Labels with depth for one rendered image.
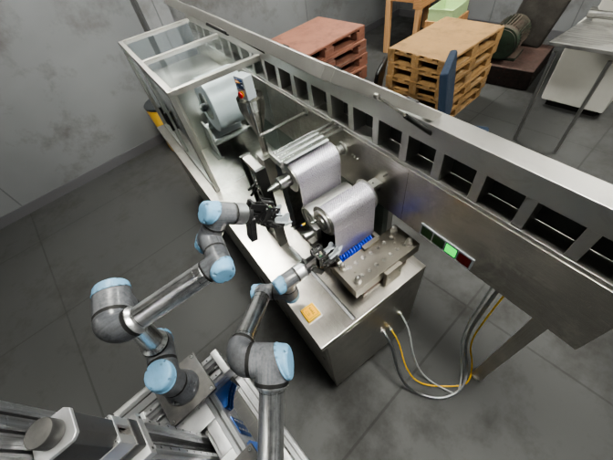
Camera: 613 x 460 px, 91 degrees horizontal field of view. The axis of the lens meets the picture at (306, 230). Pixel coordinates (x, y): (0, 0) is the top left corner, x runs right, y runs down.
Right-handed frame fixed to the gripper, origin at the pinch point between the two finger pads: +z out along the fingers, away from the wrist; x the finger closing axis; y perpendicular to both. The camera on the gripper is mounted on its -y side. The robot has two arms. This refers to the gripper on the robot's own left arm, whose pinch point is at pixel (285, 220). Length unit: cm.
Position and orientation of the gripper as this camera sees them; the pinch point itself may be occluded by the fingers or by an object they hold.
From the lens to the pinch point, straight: 118.9
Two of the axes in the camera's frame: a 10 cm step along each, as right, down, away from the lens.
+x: -5.8, -5.8, 5.8
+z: 7.1, 0.0, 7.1
